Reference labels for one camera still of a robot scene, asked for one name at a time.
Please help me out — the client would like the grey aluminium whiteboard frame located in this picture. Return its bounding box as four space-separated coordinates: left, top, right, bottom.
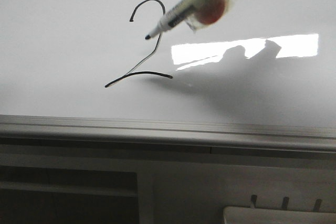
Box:
1 115 335 153

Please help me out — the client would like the white black whiteboard marker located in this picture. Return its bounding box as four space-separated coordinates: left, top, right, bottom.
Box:
145 0 210 40

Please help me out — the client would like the dark shelf unit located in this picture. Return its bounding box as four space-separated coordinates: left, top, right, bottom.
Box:
1 166 139 223

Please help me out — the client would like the white whiteboard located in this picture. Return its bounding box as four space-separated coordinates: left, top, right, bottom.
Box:
1 0 335 127

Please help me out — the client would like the white tray with hooks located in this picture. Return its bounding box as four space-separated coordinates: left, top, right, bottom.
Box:
223 195 335 223

